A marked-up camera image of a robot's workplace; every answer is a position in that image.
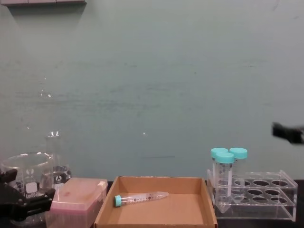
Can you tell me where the pink plastic tip box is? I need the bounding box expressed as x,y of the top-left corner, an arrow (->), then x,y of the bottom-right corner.
44,177 -> 108,228

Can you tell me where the grey wall shelf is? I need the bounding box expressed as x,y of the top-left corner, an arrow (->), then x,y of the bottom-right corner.
0,0 -> 88,6

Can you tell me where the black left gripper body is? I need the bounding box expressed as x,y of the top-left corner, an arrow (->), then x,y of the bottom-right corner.
0,182 -> 27,222

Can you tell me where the clear tube with teal cap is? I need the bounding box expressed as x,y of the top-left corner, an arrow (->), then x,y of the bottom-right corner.
228,147 -> 248,204
114,191 -> 170,208
215,152 -> 235,214
210,147 -> 229,190

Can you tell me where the clear glass conical flask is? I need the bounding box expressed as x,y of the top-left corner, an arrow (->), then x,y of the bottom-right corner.
39,131 -> 72,198

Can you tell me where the shallow brown cardboard tray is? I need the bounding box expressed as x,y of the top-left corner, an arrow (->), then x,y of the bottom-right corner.
94,175 -> 218,228

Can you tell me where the clear acrylic tube rack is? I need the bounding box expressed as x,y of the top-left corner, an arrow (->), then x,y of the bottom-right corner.
206,169 -> 299,220

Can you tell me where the clear glass beaker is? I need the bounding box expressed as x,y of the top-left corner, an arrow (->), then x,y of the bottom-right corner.
0,152 -> 55,226

